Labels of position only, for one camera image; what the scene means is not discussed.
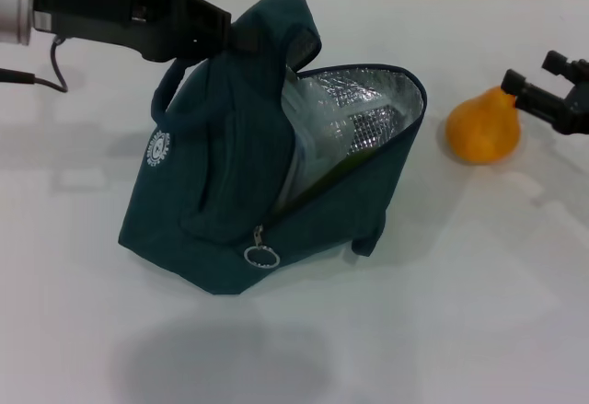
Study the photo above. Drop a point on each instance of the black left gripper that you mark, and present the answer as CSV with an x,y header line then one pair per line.
x,y
106,15

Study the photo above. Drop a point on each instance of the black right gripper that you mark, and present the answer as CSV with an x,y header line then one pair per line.
x,y
577,109

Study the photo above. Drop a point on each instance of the yellow orange pear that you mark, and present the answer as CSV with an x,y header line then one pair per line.
x,y
481,132

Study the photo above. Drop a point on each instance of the dark teal insulated lunch bag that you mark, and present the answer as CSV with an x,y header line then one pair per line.
x,y
216,183

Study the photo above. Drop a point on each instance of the green cucumber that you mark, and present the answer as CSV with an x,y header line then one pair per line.
x,y
340,171

